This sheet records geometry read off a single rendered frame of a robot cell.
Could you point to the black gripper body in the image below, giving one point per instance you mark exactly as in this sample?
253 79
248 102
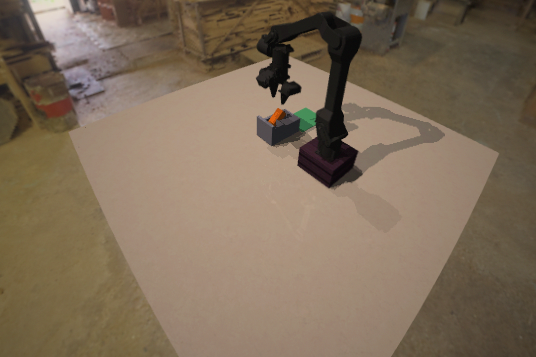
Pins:
288 88

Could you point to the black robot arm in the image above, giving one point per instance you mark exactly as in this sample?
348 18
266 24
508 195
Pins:
343 41

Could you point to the orange l-shaped part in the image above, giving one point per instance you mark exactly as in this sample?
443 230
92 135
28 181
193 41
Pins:
278 114

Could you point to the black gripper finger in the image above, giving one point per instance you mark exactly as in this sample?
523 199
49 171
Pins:
273 89
283 97

